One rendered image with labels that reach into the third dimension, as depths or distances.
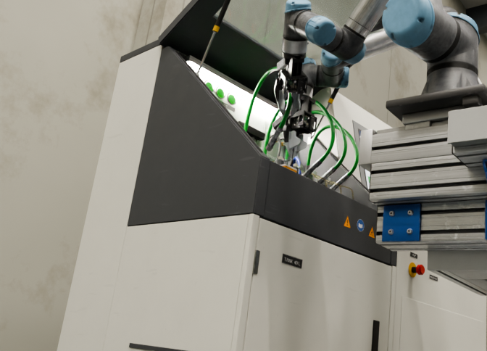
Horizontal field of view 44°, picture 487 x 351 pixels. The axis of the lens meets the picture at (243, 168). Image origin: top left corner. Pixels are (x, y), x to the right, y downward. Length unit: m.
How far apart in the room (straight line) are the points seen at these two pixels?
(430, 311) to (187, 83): 1.17
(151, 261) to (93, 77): 2.28
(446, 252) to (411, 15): 0.54
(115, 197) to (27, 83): 1.69
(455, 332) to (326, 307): 0.79
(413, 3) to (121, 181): 1.17
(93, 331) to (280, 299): 0.68
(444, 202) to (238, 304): 0.55
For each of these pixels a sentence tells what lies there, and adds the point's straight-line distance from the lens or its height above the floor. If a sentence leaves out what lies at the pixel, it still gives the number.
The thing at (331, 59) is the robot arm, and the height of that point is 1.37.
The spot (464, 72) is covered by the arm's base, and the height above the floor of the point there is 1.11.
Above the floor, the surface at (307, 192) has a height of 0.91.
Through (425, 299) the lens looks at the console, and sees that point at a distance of 2.24.
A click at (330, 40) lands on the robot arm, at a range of 1.70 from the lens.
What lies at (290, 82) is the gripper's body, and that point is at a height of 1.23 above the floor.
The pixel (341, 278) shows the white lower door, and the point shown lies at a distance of 1.83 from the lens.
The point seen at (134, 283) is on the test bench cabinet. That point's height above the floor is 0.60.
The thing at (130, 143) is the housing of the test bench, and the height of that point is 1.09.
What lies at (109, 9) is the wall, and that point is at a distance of 4.18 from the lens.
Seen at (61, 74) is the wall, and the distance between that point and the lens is 3.82.
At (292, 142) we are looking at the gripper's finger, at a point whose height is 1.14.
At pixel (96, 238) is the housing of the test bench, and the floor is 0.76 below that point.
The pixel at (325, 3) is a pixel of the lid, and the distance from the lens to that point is 2.29.
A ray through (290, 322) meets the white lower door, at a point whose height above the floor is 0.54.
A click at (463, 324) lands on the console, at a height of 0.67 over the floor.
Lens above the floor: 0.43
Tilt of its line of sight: 18 degrees up
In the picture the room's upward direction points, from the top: 8 degrees clockwise
